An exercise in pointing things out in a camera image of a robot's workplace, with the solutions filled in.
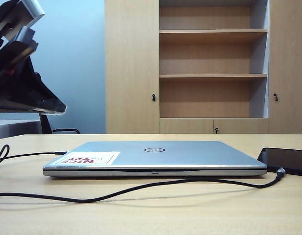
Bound black office chair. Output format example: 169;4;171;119
39;113;80;135

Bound grey background table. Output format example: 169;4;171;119
0;119;43;140

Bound black smartphone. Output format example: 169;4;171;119
257;147;302;176

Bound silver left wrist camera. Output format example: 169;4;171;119
0;0;46;49

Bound silver Dell laptop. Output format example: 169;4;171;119
42;141;268;177

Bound white sticker with red letters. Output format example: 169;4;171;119
54;151;121;165

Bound black charging cable silver plugs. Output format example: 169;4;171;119
0;144;287;204

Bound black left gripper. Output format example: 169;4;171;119
0;0;68;117

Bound wooden cabinet with open shelves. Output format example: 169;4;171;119
104;0;302;134

